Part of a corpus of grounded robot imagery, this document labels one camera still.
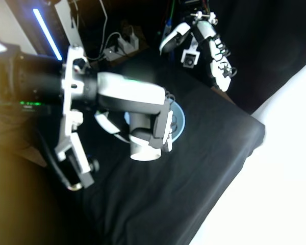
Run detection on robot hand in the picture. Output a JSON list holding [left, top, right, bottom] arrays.
[[94, 71, 174, 154], [195, 20, 238, 93]]

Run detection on blue bowl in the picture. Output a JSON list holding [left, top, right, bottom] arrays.
[[114, 100, 187, 144]]

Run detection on white power strip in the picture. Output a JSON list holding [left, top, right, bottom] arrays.
[[103, 38, 140, 61]]

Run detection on white charger plug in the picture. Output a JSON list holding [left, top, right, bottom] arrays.
[[126, 26, 140, 46]]

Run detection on black device green lights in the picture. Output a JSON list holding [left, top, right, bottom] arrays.
[[17, 100, 53, 117]]

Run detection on blue light strip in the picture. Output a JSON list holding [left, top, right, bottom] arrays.
[[32, 8, 63, 61]]

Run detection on black table cloth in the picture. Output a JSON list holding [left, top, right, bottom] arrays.
[[66, 47, 266, 245]]

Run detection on green cable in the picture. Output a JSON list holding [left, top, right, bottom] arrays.
[[167, 0, 176, 25]]

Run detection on white cable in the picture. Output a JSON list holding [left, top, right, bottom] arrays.
[[88, 0, 109, 61]]

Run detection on white upright post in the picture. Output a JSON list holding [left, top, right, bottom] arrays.
[[54, 0, 84, 49]]

